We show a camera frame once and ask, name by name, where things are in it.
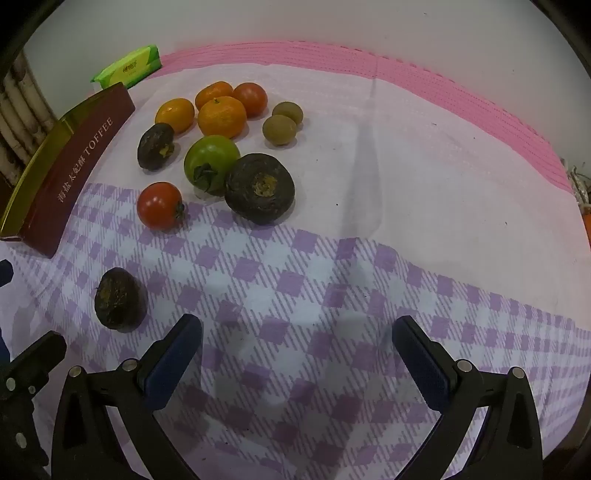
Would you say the olive green round fruit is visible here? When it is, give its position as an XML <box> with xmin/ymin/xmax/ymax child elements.
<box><xmin>262</xmin><ymin>114</ymin><xmax>297</xmax><ymax>146</ymax></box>
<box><xmin>271</xmin><ymin>102</ymin><xmax>304</xmax><ymax>126</ymax></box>

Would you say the red tomato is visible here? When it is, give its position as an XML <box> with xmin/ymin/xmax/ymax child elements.
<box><xmin>137</xmin><ymin>181</ymin><xmax>186</xmax><ymax>232</ymax></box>

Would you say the green tomato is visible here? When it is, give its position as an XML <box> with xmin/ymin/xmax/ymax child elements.
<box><xmin>184</xmin><ymin>135</ymin><xmax>242</xmax><ymax>195</ymax></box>

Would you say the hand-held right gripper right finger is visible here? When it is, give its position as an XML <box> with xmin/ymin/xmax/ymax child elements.
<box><xmin>392</xmin><ymin>315</ymin><xmax>544</xmax><ymax>480</ymax></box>

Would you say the orange-red tomato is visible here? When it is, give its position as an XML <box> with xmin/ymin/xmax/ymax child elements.
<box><xmin>232</xmin><ymin>82</ymin><xmax>269</xmax><ymax>118</ymax></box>

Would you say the large dark purple round fruit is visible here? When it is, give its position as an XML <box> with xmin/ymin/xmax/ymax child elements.
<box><xmin>224</xmin><ymin>152</ymin><xmax>296</xmax><ymax>226</ymax></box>

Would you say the pale crumpled object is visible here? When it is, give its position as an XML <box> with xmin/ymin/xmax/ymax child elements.
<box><xmin>561</xmin><ymin>157</ymin><xmax>591</xmax><ymax>213</ymax></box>

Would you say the maroon and gold tin box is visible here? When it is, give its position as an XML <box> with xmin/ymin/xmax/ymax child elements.
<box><xmin>0</xmin><ymin>82</ymin><xmax>136</xmax><ymax>258</ymax></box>

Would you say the pink white purple checkered cloth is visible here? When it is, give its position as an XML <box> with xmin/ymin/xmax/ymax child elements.
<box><xmin>0</xmin><ymin>41</ymin><xmax>591</xmax><ymax>480</ymax></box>

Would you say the small orange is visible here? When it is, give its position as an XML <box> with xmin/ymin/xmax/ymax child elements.
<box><xmin>195</xmin><ymin>81</ymin><xmax>234</xmax><ymax>110</ymax></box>
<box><xmin>154</xmin><ymin>98</ymin><xmax>195</xmax><ymax>134</ymax></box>

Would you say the green tissue pack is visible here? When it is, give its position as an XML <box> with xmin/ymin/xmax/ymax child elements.
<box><xmin>90</xmin><ymin>45</ymin><xmax>163</xmax><ymax>89</ymax></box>

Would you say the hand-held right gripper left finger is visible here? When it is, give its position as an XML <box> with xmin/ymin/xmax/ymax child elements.
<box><xmin>51</xmin><ymin>314</ymin><xmax>204</xmax><ymax>480</ymax></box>

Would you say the small dark purple round fruit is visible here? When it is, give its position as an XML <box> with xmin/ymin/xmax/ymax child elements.
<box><xmin>137</xmin><ymin>122</ymin><xmax>176</xmax><ymax>171</ymax></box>

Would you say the large orange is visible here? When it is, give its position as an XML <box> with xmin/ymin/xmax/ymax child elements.
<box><xmin>198</xmin><ymin>96</ymin><xmax>247</xmax><ymax>140</ymax></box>

